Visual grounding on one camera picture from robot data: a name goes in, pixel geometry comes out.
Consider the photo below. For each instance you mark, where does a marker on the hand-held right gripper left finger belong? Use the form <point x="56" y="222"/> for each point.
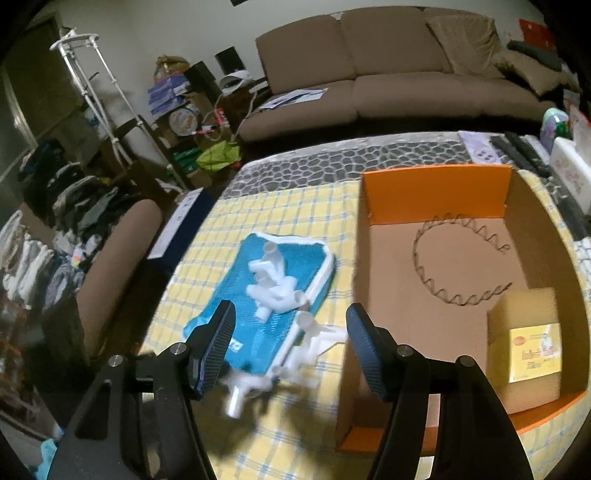
<point x="214" y="346"/>

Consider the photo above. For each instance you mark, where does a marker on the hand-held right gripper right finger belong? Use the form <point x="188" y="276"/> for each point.
<point x="367" y="353"/>

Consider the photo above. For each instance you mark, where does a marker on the pile of white pipe fittings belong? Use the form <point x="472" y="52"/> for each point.
<point x="277" y="295"/>

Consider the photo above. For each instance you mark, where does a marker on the blue mesh bag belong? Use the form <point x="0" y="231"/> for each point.
<point x="240" y="258"/>

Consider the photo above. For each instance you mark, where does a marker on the orange cardboard box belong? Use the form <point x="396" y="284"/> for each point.
<point x="392" y="194"/>

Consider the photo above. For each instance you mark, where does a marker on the navy box with white label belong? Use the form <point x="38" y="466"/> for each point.
<point x="191" y="230"/>

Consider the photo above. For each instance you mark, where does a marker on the brown armchair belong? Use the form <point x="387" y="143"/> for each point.
<point x="120" y="258"/>

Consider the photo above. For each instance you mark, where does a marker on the yellow checked tablecloth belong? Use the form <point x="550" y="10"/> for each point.
<point x="277" y="207"/>

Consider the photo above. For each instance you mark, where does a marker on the small yellow-labelled cardboard box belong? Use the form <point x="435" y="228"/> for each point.
<point x="521" y="314"/>

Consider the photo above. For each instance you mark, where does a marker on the green bag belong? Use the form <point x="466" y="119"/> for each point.
<point x="217" y="154"/>

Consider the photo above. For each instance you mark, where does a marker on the pile of dark clothes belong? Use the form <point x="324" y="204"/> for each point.
<point x="78" y="194"/>

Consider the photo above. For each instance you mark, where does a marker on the hanging pale clothes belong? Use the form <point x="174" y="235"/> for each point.
<point x="23" y="258"/>

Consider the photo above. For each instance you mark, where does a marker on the round printed fan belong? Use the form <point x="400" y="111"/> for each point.
<point x="183" y="120"/>

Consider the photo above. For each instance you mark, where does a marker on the black remote control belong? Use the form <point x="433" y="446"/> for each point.
<point x="528" y="144"/>
<point x="515" y="154"/>

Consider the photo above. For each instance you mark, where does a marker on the stack of blue boxes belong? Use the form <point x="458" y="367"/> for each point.
<point x="166" y="92"/>

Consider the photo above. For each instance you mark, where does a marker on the papers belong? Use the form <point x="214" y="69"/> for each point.
<point x="295" y="97"/>

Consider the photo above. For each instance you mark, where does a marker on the brown sofa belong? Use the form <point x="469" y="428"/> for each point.
<point x="392" y="92"/>

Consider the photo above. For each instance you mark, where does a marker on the white visor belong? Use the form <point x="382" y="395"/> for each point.
<point x="235" y="79"/>

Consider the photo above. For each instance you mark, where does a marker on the black box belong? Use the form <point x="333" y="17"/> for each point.
<point x="203" y="76"/>

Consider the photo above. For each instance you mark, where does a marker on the white tissue pack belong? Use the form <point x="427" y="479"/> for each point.
<point x="572" y="166"/>

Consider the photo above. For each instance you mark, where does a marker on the black framed panel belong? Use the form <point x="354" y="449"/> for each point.
<point x="228" y="60"/>

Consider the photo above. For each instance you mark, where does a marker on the purple round container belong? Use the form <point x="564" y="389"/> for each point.
<point x="556" y="122"/>

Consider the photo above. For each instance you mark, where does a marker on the tan throw pillow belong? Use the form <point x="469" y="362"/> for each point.
<point x="526" y="74"/>

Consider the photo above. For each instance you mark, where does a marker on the brown sofa cushion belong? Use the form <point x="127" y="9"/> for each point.
<point x="461" y="41"/>

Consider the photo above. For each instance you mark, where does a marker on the white clothes stand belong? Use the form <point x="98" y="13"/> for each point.
<point x="75" y="42"/>

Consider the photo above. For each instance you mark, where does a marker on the dark cloth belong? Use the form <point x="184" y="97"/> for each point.
<point x="531" y="51"/>

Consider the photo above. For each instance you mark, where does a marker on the red box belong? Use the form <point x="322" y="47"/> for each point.
<point x="535" y="30"/>

